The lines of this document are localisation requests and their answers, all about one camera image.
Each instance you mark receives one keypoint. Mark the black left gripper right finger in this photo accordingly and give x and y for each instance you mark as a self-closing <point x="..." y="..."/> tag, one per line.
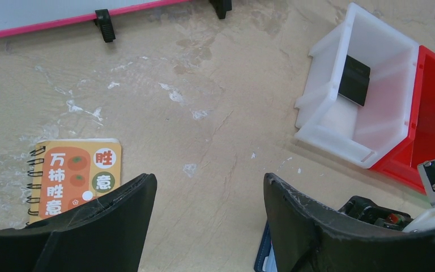
<point x="307" y="235"/>

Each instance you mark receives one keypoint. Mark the white plastic bin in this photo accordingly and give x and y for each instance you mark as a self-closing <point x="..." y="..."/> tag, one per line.
<point x="329" y="121"/>

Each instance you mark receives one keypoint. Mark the black card in bin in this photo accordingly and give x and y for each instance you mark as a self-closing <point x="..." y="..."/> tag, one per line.
<point x="355" y="81"/>

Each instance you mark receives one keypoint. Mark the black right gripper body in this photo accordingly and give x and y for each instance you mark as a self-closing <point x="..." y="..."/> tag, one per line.
<point x="365" y="210"/>

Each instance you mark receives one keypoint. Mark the orange circuit board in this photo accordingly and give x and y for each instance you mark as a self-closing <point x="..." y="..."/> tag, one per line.
<point x="67" y="173"/>

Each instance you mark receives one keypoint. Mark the red plastic bin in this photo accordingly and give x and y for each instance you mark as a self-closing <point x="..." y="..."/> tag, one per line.
<point x="400" y="164"/>

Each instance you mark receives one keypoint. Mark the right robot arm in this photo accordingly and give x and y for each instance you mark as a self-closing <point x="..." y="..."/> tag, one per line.
<point x="424" y="222"/>

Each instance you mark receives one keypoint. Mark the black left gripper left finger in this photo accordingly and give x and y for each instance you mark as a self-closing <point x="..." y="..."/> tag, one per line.
<point x="105" y="234"/>

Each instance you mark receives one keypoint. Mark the blue leather card holder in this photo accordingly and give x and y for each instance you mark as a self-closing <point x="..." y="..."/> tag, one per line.
<point x="265" y="260"/>

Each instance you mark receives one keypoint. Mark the pink framed whiteboard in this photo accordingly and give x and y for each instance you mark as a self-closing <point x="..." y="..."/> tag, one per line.
<point x="17" y="17"/>

